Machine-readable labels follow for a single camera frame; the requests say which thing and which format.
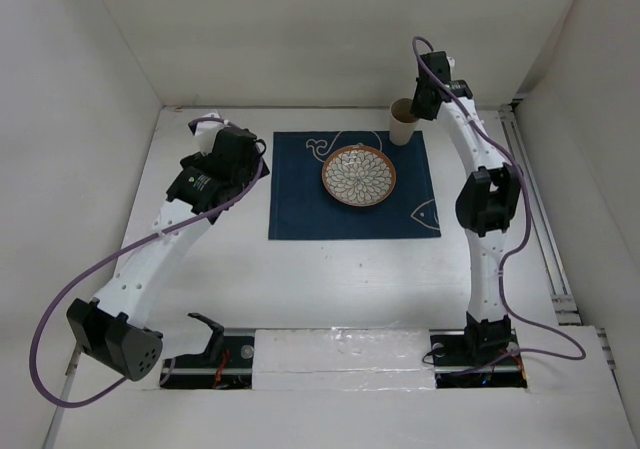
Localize beige ceramic cup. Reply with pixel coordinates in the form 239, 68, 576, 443
389, 98, 419, 146

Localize blue whale cloth napkin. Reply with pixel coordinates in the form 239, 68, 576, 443
269, 131, 441, 241

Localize floral orange-rimmed plate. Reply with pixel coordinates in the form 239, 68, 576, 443
321, 145, 397, 207

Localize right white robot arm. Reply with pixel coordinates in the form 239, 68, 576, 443
410, 51, 521, 363

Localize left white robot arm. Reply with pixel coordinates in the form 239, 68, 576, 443
66, 127, 268, 381

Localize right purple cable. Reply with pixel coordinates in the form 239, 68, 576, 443
411, 36, 587, 376

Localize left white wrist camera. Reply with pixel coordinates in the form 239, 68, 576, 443
188, 111, 225, 155

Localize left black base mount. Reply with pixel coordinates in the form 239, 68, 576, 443
159, 312, 256, 390

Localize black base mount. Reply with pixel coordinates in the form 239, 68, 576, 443
422, 330, 528, 389
159, 312, 256, 390

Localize aluminium side rail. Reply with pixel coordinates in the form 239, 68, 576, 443
498, 99, 616, 370

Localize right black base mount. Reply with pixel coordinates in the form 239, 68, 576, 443
422, 330, 528, 389

